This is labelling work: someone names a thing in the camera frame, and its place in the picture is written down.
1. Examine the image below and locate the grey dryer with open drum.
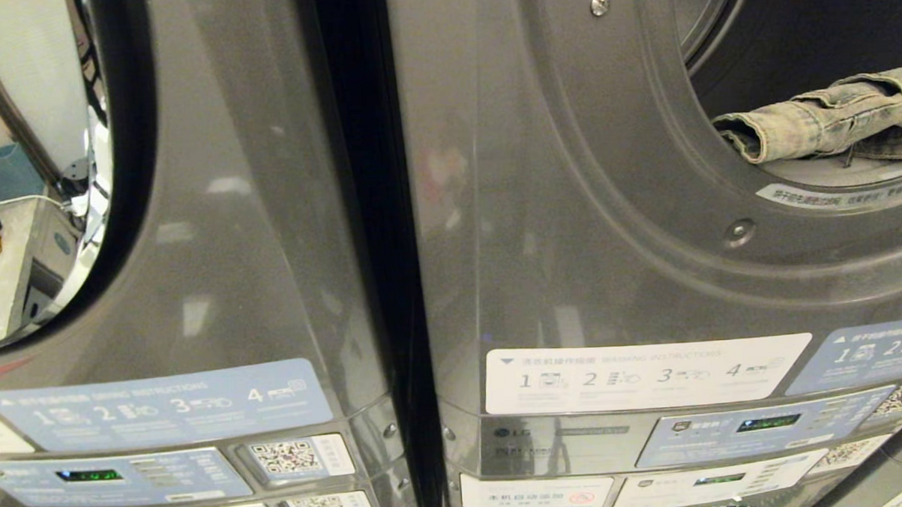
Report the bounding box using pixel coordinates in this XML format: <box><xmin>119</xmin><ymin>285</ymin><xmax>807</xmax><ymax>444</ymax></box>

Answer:
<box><xmin>385</xmin><ymin>0</ymin><xmax>902</xmax><ymax>507</ymax></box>

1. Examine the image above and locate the grey dryer with glass door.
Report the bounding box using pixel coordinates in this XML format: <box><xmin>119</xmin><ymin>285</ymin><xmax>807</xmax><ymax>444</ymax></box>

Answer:
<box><xmin>0</xmin><ymin>0</ymin><xmax>423</xmax><ymax>507</ymax></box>

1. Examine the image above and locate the round glass dryer door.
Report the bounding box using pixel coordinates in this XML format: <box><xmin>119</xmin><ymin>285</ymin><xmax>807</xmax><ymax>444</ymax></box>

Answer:
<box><xmin>0</xmin><ymin>0</ymin><xmax>164</xmax><ymax>354</ymax></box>

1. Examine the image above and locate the white instruction sticker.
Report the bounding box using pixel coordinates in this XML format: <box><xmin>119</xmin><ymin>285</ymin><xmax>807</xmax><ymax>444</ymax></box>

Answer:
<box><xmin>483</xmin><ymin>332</ymin><xmax>816</xmax><ymax>417</ymax></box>

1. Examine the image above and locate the blue instruction sticker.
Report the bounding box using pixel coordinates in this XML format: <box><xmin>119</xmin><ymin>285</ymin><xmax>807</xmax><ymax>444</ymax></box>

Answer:
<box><xmin>784</xmin><ymin>317</ymin><xmax>902</xmax><ymax>397</ymax></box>
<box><xmin>0</xmin><ymin>357</ymin><xmax>335</xmax><ymax>455</ymax></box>

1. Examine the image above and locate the faded green denim garment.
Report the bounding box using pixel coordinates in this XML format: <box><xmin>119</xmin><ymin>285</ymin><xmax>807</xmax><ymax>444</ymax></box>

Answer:
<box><xmin>710</xmin><ymin>65</ymin><xmax>902</xmax><ymax>169</ymax></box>

